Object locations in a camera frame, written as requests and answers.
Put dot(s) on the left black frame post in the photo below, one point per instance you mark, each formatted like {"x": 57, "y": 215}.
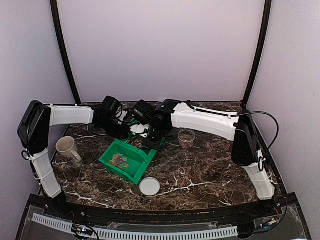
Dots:
{"x": 63, "y": 51}

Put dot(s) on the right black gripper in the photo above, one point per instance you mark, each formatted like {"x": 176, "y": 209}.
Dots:
{"x": 152, "y": 145}

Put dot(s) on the clear plastic jar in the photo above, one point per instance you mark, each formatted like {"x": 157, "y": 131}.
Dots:
{"x": 186, "y": 138}

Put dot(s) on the green three-compartment bin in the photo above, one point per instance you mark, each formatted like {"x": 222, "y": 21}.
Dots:
{"x": 138, "y": 159}

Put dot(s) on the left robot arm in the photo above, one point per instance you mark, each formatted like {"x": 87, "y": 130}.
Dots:
{"x": 39, "y": 117}

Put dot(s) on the black front rail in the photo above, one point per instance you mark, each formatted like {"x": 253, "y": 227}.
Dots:
{"x": 244, "y": 214}

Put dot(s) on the white slotted cable duct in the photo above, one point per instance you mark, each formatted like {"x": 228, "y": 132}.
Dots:
{"x": 121, "y": 231}

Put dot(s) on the wrapped colourful candies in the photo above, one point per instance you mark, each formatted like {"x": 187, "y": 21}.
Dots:
{"x": 137, "y": 143}

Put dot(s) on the right black frame post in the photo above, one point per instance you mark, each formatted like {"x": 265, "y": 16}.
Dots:
{"x": 258, "y": 53}

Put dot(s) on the black frame post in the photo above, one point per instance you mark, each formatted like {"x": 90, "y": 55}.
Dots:
{"x": 258, "y": 53}
{"x": 63, "y": 51}

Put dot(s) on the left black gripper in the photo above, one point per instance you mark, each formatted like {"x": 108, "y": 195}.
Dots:
{"x": 120, "y": 135}

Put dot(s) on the white jar lid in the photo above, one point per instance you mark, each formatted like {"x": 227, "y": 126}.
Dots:
{"x": 149, "y": 186}

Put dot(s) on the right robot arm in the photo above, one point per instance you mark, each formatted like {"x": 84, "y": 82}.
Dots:
{"x": 239, "y": 128}

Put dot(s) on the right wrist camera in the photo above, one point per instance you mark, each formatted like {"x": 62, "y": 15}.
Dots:
{"x": 142, "y": 114}

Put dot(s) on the beige ceramic mug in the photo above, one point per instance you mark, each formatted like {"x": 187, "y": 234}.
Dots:
{"x": 67, "y": 147}

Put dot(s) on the star gummy candies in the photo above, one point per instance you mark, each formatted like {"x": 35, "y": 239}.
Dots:
{"x": 120, "y": 161}

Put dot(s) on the scooped star gummies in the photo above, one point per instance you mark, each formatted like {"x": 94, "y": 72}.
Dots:
{"x": 186, "y": 138}

